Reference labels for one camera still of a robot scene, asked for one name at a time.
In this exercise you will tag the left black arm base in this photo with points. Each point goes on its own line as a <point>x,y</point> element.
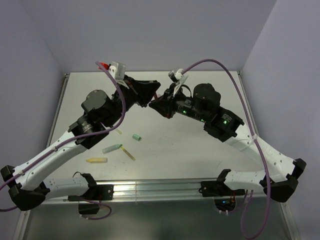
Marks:
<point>90,203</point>

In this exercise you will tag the green pen cap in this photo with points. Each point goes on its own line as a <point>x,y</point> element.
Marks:
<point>136,137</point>

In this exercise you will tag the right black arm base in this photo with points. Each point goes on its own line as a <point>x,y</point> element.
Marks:
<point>217,189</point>

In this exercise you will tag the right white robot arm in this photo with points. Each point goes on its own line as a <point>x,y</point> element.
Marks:
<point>227,127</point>

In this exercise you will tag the green highlighter pen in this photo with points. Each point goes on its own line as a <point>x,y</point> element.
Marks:
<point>111,148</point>

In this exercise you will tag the yellow highlighter pen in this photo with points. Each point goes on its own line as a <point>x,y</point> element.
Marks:
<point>97,160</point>

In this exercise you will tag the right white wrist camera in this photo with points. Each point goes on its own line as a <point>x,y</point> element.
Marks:
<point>179,78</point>

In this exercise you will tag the aluminium front rail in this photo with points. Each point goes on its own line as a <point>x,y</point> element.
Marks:
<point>124,191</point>

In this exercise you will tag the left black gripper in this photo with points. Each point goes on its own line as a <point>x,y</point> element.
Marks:
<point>142,92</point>

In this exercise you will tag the yellow thin pen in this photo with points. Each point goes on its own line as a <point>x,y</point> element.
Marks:
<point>127,153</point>

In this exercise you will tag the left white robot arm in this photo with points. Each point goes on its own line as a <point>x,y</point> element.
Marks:
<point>29,183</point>

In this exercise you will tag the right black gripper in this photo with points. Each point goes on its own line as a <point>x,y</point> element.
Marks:
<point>165,105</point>

